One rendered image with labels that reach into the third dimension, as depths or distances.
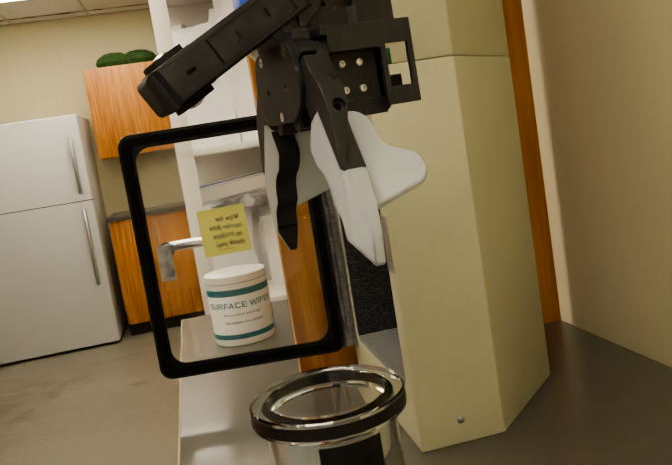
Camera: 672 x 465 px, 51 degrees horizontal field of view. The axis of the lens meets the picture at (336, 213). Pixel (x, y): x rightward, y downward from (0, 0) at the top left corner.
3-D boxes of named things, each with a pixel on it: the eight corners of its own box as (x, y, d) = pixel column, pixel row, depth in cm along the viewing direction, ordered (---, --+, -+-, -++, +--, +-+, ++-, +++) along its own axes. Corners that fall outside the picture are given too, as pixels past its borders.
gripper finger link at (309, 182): (350, 236, 54) (362, 127, 48) (278, 253, 51) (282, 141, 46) (332, 214, 56) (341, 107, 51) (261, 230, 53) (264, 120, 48)
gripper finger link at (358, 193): (470, 223, 39) (403, 92, 43) (377, 246, 37) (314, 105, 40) (447, 248, 42) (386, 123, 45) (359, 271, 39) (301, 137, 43)
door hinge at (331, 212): (355, 344, 118) (317, 108, 113) (358, 348, 115) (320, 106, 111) (346, 346, 117) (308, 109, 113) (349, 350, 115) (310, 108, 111)
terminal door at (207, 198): (346, 350, 116) (307, 106, 112) (161, 381, 115) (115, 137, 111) (346, 349, 117) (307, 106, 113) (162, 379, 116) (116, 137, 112)
